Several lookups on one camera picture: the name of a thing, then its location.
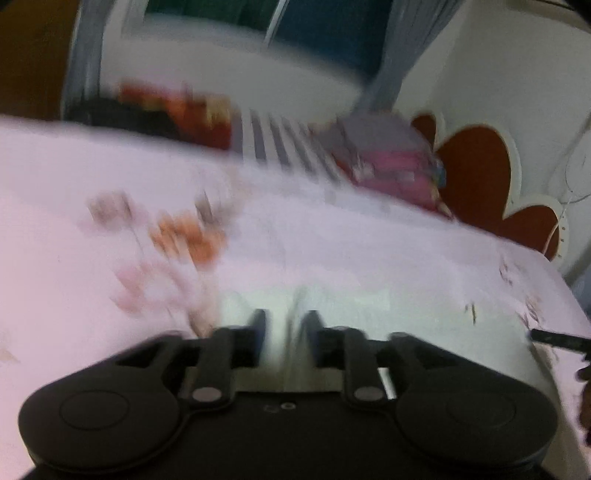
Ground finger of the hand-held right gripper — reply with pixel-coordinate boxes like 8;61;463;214
527;328;591;352

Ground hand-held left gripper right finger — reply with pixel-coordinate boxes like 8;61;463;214
302;309;463;412

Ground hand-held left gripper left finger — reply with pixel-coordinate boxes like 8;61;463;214
113;308;269;412

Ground white knit sweater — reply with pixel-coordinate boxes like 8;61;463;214
221;281;398;393

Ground pile of folded clothes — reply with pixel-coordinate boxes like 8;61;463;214
318;111;456;220

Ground petal-shaped red headboard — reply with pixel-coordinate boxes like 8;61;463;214
410;111;571;262

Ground pink floral bed sheet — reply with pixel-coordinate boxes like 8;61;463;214
0;115;591;480

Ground red patterned cloth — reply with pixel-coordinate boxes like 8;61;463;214
117;80;237;149

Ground black cloth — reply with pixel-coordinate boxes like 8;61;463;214
65;96;163;136

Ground grey-blue window curtain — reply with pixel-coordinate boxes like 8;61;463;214
60;0;110;108
355;0;447;117

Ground sliding glass window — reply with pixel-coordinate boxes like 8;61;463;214
122;0;394;77

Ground brown wooden door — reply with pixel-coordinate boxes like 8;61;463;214
0;0;82;123

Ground white cable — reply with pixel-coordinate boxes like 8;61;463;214
542;134;591;259

